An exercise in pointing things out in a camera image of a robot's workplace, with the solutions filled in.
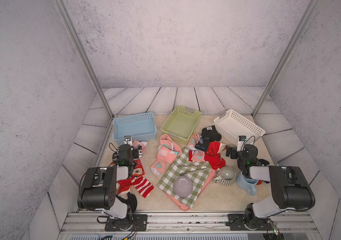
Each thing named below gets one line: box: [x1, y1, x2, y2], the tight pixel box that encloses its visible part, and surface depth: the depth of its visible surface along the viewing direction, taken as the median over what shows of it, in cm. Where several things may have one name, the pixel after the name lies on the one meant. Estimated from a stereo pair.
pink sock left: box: [132, 139, 148, 150], surface depth 101 cm
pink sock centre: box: [150, 134, 183, 175], surface depth 95 cm
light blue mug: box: [236, 170, 259, 196], surface depth 80 cm
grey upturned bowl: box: [173, 175, 194, 198], surface depth 82 cm
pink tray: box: [162, 168, 216, 211], surface depth 83 cm
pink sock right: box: [187, 133, 205, 163], surface depth 97 cm
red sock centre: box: [188, 141, 227, 170], surface depth 96 cm
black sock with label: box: [194, 136, 210, 152], surface depth 96 cm
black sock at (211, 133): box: [201, 125, 222, 142], surface depth 108 cm
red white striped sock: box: [116, 176, 154, 198], surface depth 85 cm
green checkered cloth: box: [157, 147, 212, 208], surface depth 91 cm
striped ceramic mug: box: [215, 166, 236, 187], surface depth 89 cm
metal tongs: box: [178, 164, 208, 176], surface depth 93 cm
